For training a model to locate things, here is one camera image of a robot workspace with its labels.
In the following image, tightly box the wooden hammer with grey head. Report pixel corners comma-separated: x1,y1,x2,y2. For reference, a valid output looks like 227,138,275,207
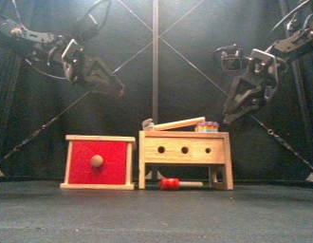
140,116,206,132

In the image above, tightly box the multicoloured toy peg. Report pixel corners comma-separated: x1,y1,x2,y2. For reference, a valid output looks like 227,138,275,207
193,121,220,133

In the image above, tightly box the wooden toy workbench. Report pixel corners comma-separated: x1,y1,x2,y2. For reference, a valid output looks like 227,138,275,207
137,130,235,192

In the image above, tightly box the wooden box with red drawer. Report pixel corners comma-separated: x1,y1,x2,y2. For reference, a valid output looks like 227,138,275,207
59,134,136,191

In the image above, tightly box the red toy mallet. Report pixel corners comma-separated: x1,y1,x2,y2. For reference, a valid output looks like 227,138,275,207
156,177,204,192

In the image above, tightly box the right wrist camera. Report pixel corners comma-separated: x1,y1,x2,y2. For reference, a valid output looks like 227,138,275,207
212,44,251,73

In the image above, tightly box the vertical metal frame pole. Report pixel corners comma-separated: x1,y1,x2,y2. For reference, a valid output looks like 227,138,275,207
144,0,165,182

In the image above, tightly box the diagonal brace wire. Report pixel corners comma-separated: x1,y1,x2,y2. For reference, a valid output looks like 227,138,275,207
114,0,313,174
0,0,205,168

